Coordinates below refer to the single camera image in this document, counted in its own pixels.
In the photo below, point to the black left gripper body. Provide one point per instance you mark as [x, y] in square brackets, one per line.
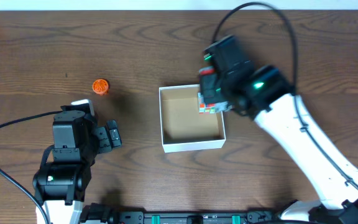
[101, 139]

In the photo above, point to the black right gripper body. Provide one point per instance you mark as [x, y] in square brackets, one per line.
[209, 88]

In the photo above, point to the colourful puzzle cube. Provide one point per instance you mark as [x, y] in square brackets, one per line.
[213, 108]

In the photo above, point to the orange round ridged toy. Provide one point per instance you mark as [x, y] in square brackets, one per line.
[100, 86]

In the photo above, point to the red toy truck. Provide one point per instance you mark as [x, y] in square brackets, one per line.
[206, 70]

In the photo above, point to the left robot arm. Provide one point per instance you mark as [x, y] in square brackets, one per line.
[65, 170]

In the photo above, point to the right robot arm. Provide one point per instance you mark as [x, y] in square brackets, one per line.
[267, 98]

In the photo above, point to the white cardboard box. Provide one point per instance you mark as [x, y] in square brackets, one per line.
[184, 124]

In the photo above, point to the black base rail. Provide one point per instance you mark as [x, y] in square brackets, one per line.
[97, 213]

